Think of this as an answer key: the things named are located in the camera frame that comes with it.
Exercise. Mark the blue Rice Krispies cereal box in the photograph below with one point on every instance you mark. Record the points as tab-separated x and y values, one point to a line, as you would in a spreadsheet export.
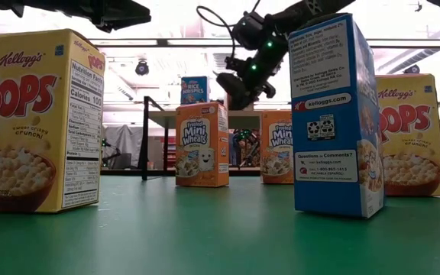
327	114
194	89

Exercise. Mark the orange Mini-Wheats cereal box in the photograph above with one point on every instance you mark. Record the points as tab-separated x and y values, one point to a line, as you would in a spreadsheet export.
275	153
202	145

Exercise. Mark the yellow Corn Pops cereal box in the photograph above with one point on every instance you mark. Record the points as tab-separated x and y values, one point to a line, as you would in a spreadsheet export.
21	114
411	133

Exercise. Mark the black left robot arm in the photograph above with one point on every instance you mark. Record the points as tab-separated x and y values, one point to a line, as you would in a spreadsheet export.
90	11

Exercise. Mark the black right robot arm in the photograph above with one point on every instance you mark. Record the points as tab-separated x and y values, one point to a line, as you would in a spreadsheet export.
258	30

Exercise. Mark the overhead light bar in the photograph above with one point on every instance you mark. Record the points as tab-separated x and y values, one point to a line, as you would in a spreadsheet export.
162	42

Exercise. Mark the black ceiling spotlight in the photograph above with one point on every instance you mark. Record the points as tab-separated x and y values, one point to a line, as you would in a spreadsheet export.
142	68
411	69

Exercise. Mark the grey fabric cover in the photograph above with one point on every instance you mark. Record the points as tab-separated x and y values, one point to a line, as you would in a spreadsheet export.
128	141

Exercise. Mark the green table mat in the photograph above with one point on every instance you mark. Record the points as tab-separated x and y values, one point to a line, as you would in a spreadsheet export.
220	237

